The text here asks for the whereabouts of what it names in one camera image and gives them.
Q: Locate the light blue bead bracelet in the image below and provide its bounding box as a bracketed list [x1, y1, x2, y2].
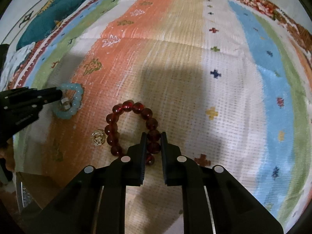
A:
[52, 82, 85, 121]

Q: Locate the dark red bead bracelet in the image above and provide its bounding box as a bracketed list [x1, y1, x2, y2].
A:
[104, 99, 161, 166]

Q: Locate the floral brown bedsheet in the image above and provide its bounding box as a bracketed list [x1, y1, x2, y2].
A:
[0, 0, 312, 200]

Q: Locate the left hand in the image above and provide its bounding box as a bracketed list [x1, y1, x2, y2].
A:
[1, 138, 15, 172]

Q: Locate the white crumpled cloth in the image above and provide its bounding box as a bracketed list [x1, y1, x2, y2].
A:
[1, 42, 35, 91]

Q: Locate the teal pillow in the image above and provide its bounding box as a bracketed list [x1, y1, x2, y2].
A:
[16, 0, 85, 50]

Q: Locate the striped colourful christmas mat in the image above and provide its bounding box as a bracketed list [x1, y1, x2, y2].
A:
[8, 0, 312, 232]

